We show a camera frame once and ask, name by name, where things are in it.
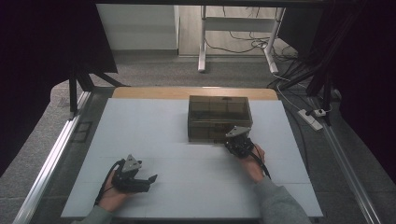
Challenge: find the white desk frame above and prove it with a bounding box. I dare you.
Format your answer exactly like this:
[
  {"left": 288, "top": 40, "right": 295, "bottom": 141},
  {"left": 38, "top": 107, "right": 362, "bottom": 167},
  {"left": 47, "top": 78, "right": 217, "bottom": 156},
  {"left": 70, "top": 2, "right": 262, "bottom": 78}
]
[{"left": 197, "top": 5, "right": 287, "bottom": 75}]

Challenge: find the white table cover board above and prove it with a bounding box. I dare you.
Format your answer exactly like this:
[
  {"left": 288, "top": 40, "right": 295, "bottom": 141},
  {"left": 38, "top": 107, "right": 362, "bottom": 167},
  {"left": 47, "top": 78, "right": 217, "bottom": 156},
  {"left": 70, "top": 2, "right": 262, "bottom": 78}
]
[{"left": 61, "top": 97, "right": 324, "bottom": 218}]

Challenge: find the black curtain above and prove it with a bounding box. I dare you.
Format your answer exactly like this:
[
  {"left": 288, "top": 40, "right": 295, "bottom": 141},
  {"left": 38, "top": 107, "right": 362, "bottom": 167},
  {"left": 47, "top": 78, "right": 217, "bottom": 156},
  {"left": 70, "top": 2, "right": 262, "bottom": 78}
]
[
  {"left": 0, "top": 0, "right": 119, "bottom": 176},
  {"left": 278, "top": 0, "right": 396, "bottom": 185}
]

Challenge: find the tangle of black floor cables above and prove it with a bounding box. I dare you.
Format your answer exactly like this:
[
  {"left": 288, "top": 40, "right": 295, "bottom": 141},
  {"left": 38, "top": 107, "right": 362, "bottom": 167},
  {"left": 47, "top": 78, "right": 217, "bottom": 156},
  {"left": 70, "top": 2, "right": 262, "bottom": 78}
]
[{"left": 204, "top": 6, "right": 300, "bottom": 63}]

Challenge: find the dark floor grate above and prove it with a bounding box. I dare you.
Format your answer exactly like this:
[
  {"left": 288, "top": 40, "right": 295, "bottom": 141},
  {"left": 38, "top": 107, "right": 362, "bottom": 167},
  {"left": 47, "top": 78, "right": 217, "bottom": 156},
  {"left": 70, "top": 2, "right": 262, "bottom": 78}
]
[{"left": 72, "top": 120, "right": 93, "bottom": 144}]

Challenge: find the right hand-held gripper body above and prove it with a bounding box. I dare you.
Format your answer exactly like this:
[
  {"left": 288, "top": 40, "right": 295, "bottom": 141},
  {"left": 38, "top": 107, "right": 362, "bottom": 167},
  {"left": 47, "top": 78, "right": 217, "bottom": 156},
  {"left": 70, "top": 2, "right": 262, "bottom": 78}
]
[{"left": 224, "top": 125, "right": 255, "bottom": 159}]

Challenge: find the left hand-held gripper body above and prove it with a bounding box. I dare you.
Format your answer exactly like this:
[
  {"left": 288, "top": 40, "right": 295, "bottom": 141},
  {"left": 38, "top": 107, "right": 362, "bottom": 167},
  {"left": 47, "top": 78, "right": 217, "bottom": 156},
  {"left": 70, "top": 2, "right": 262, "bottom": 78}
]
[{"left": 111, "top": 154, "right": 150, "bottom": 193}]

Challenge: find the aluminium rail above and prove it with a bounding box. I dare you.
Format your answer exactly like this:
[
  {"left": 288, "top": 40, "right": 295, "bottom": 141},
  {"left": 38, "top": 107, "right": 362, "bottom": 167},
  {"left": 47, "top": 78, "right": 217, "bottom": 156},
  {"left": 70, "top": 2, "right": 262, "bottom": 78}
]
[
  {"left": 306, "top": 96, "right": 383, "bottom": 224},
  {"left": 12, "top": 91, "right": 92, "bottom": 224}
]

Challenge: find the person's right hand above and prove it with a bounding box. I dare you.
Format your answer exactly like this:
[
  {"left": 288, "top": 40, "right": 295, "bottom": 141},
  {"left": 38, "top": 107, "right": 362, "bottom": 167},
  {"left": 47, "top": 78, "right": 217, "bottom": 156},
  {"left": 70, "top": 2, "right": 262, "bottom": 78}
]
[{"left": 239, "top": 146, "right": 266, "bottom": 184}]

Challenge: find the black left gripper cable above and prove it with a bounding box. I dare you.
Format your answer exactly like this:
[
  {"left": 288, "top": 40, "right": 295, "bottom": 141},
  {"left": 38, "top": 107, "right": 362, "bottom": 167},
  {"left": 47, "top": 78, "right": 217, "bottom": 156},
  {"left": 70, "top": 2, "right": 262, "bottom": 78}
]
[{"left": 93, "top": 159, "right": 125, "bottom": 207}]

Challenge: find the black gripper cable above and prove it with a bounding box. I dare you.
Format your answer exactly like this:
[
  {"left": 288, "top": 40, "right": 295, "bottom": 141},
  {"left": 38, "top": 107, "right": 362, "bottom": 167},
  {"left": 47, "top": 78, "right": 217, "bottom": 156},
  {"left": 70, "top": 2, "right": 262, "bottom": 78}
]
[
  {"left": 251, "top": 143, "right": 272, "bottom": 180},
  {"left": 93, "top": 159, "right": 125, "bottom": 207}
]

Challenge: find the person's left hand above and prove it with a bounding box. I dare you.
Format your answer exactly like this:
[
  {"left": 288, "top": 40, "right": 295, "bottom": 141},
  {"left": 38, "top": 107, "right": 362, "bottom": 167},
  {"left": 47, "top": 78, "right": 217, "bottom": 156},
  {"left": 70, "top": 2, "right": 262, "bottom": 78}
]
[{"left": 98, "top": 180, "right": 134, "bottom": 213}]

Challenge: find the white cabinet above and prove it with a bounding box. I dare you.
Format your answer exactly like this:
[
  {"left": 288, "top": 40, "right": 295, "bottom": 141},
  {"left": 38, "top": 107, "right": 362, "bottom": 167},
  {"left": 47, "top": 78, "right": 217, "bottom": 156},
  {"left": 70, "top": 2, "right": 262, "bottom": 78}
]
[{"left": 96, "top": 4, "right": 180, "bottom": 51}]

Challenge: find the black metal stand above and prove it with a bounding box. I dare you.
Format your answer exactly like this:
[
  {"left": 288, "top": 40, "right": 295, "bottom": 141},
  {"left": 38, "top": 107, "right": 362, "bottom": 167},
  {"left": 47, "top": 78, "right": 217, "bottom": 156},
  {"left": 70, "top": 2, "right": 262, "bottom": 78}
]
[
  {"left": 68, "top": 63, "right": 127, "bottom": 114},
  {"left": 306, "top": 69, "right": 333, "bottom": 126}
]

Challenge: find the white power strip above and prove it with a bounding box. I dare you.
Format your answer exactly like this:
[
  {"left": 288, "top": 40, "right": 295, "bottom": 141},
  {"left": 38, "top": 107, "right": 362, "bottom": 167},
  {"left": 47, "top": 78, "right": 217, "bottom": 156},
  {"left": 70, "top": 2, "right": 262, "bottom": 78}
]
[{"left": 297, "top": 108, "right": 324, "bottom": 132}]

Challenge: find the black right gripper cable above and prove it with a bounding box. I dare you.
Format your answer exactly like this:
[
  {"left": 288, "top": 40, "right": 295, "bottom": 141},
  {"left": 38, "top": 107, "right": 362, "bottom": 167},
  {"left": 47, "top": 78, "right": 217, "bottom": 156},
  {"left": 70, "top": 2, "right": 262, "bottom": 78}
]
[{"left": 251, "top": 143, "right": 272, "bottom": 180}]

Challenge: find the wooden table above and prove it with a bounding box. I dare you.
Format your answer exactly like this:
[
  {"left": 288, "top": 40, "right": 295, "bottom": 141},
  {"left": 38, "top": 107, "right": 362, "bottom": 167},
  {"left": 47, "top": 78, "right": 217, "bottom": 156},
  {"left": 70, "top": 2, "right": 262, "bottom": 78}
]
[{"left": 111, "top": 86, "right": 279, "bottom": 101}]

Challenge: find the white floor cable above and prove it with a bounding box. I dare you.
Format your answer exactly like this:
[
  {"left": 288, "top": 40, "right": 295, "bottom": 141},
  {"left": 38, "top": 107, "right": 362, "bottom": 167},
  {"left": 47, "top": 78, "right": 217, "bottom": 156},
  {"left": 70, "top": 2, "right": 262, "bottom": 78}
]
[{"left": 276, "top": 74, "right": 303, "bottom": 112}]

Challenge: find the dark translucent jewelry drawer box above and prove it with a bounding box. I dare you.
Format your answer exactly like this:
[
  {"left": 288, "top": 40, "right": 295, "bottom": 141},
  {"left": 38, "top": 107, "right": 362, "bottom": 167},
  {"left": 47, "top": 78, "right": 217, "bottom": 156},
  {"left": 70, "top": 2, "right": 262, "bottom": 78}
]
[{"left": 187, "top": 94, "right": 254, "bottom": 144}]

